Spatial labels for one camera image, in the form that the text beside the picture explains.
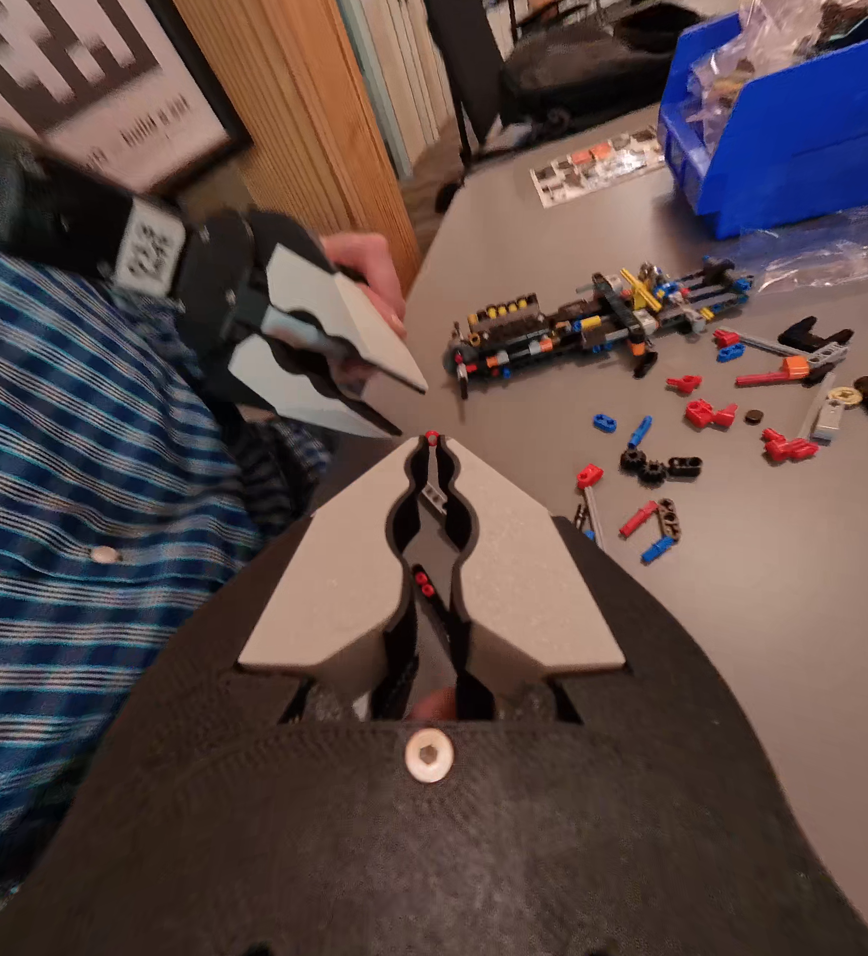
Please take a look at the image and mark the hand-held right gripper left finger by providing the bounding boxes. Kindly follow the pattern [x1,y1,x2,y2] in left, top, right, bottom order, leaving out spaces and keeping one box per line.
[237,438,431,675]

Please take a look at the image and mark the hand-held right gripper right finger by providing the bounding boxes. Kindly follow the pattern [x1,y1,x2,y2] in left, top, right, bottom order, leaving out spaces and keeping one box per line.
[436,435,627,678]

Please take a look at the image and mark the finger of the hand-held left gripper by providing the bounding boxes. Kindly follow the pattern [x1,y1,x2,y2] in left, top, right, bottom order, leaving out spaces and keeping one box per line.
[227,332,404,439]
[262,245,429,395]

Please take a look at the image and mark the black lego beam red pins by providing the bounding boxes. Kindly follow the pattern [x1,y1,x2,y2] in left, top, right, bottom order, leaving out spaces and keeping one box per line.
[410,563,456,652]

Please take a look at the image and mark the black lego gears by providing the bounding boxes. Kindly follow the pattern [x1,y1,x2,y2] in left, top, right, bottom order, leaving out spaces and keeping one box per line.
[620,447,667,483]

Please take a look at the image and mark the red lego connector pair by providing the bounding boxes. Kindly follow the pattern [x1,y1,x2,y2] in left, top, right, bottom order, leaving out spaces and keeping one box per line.
[685,399,740,430]

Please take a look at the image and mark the lego car chassis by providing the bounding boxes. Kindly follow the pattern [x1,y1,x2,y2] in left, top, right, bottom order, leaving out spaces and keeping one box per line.
[442,257,756,401]

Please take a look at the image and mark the red lego connector cluster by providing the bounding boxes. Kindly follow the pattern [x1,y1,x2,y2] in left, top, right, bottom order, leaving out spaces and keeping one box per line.
[761,427,820,463]

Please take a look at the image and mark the light grey lego beam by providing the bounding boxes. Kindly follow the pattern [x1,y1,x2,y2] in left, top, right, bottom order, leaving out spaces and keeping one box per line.
[798,372,847,443]

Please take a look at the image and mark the black lego panel piece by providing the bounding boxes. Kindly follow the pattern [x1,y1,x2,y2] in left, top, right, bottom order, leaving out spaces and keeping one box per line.
[776,316,840,357]

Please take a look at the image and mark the grey perforated lego beam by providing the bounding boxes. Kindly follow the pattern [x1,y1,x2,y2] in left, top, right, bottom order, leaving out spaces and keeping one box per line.
[803,344,851,383]

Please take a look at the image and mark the person's left hand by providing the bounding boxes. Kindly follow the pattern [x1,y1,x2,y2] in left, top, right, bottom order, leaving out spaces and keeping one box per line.
[322,232,408,341]

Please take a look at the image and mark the red connector with grey axle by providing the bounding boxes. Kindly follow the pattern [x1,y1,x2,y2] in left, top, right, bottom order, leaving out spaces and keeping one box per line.
[575,462,607,551]

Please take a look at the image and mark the wooden cabinet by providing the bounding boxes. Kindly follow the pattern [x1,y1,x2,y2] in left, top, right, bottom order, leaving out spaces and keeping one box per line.
[173,0,424,296]

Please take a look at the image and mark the framed black white poster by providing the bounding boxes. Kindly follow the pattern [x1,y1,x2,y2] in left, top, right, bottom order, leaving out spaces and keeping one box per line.
[0,0,253,197]

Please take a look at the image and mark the person's plaid shirt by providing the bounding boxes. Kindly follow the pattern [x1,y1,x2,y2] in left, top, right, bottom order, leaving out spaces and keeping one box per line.
[0,127,334,905]

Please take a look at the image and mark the red axle with orange piece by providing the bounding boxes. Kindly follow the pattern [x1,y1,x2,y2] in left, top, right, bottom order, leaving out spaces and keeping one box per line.
[734,356,813,388]

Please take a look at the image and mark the black chair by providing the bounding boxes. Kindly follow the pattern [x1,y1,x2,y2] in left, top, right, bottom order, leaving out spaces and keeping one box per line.
[425,0,705,176]

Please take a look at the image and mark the clear plastic bag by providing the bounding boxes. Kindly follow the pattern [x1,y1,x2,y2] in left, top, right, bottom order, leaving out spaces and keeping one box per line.
[731,205,868,294]

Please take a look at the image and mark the blue plastic bin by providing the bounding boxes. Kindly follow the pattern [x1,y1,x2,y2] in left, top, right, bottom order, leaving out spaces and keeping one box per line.
[656,10,868,241]

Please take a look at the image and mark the clear plastic bags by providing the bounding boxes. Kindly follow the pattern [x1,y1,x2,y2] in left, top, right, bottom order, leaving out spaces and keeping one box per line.
[690,0,868,102]

